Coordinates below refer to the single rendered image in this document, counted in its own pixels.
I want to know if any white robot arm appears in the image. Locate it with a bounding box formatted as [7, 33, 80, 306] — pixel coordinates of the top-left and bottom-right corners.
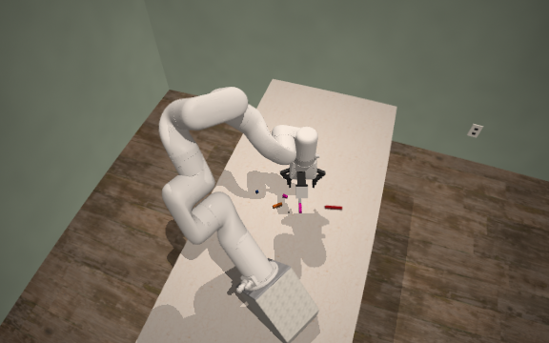
[159, 87, 319, 293]

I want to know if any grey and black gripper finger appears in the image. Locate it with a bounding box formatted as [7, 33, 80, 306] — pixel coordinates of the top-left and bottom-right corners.
[312, 169, 326, 188]
[280, 168, 293, 188]

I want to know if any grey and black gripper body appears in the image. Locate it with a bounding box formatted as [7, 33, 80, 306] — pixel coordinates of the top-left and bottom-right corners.
[289, 160, 317, 180]

